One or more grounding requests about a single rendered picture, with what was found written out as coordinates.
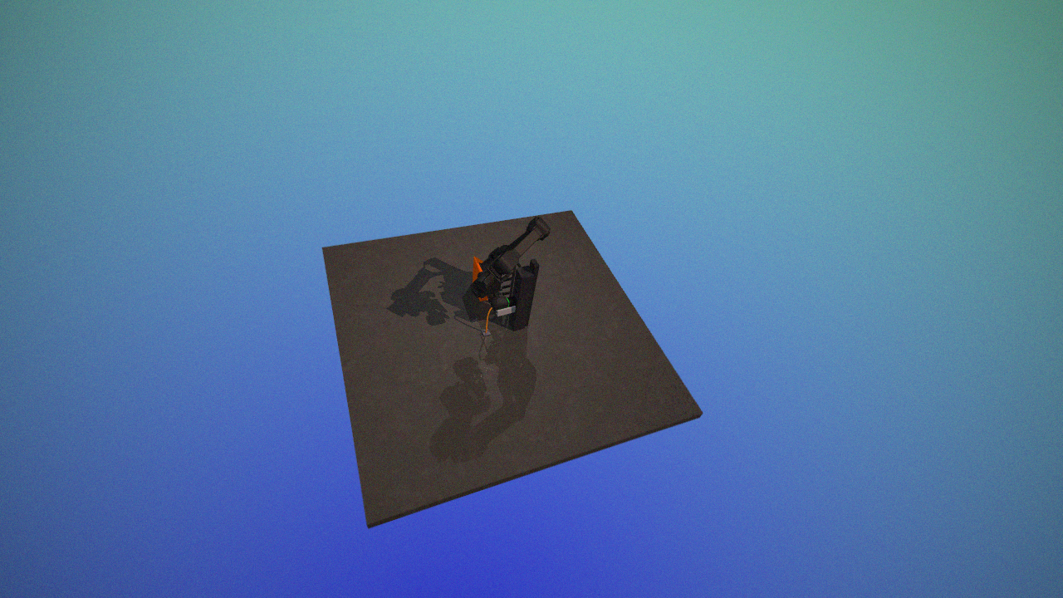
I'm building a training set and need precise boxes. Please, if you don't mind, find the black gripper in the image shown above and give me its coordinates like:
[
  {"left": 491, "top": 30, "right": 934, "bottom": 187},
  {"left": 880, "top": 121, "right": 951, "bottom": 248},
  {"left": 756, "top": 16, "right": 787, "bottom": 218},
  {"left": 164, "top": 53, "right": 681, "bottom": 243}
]
[{"left": 487, "top": 281, "right": 509, "bottom": 311}]

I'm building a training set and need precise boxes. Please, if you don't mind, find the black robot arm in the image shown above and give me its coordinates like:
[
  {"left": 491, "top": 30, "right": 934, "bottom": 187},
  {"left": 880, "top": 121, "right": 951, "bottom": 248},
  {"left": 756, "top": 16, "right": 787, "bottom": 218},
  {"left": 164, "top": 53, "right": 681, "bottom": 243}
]
[{"left": 470, "top": 217, "right": 551, "bottom": 298}]

